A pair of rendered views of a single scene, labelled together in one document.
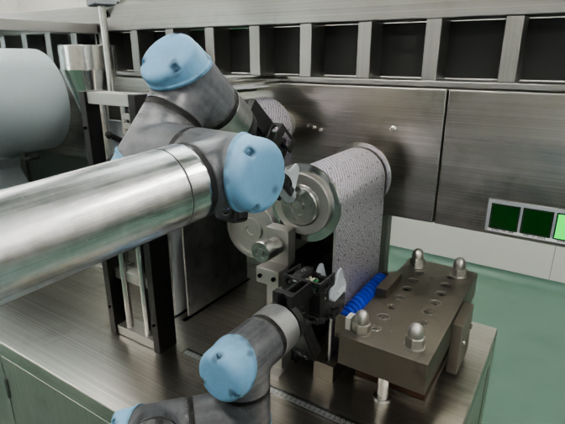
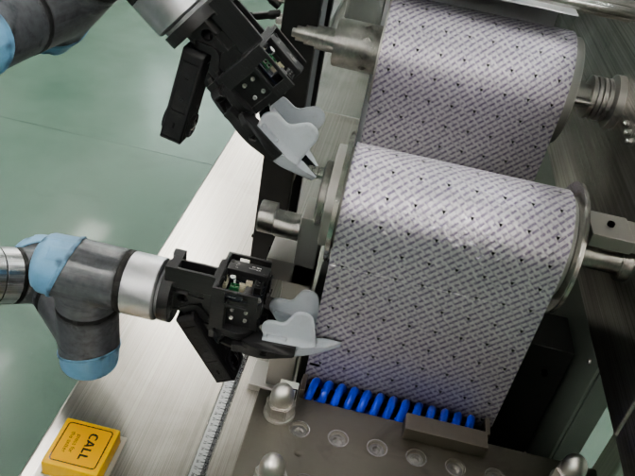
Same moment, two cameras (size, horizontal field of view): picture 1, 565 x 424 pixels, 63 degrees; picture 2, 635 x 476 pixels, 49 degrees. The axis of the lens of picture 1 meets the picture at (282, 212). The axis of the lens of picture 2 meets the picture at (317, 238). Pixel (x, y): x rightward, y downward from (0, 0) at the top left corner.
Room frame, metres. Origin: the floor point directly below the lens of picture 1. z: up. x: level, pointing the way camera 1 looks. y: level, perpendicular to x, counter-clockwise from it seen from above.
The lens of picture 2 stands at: (0.46, -0.61, 1.65)
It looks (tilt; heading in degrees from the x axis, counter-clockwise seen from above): 35 degrees down; 61
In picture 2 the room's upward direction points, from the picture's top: 11 degrees clockwise
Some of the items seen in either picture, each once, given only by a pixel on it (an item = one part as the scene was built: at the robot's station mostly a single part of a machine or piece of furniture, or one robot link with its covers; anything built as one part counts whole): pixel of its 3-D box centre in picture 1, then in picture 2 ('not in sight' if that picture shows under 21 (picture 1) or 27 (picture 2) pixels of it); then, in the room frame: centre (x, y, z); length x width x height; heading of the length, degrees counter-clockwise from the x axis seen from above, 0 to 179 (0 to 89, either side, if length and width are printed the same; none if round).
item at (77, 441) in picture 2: not in sight; (82, 450); (0.52, -0.05, 0.91); 0.07 x 0.07 x 0.02; 57
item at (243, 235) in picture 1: (284, 212); not in sight; (0.97, 0.00, 1.17); 0.26 x 0.12 x 0.12; 147
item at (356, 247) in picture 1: (358, 257); (415, 349); (0.88, -0.16, 1.11); 0.23 x 0.01 x 0.18; 147
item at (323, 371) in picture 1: (353, 336); not in sight; (0.87, -0.16, 0.92); 0.28 x 0.04 x 0.04; 147
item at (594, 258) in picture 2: not in sight; (595, 255); (1.05, -0.20, 1.25); 0.07 x 0.04 x 0.04; 147
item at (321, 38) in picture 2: not in sight; (314, 36); (0.87, 0.22, 1.33); 0.06 x 0.03 x 0.03; 147
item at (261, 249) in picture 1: (263, 250); (267, 216); (0.76, 0.03, 1.18); 0.04 x 0.02 x 0.04; 57
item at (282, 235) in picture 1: (275, 304); (283, 301); (0.79, 0.01, 1.05); 0.06 x 0.05 x 0.31; 147
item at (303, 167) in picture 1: (304, 203); (339, 196); (0.81, -0.04, 1.25); 0.15 x 0.01 x 0.15; 57
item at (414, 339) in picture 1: (415, 334); (271, 470); (0.68, -0.23, 1.05); 0.04 x 0.04 x 0.04
